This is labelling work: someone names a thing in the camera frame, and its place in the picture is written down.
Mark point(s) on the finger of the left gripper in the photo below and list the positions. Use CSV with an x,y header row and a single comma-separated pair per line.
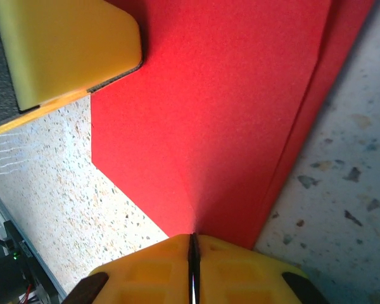
x,y
69,47

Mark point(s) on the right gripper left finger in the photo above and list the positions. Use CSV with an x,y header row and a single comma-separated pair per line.
x,y
145,275

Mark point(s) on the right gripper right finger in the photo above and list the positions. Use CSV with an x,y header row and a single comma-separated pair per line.
x,y
240,275

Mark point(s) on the red paper sheet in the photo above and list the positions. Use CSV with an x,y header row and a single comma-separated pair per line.
x,y
209,111

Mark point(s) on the small connector with green LED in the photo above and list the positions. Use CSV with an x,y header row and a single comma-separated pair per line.
x,y
19,247

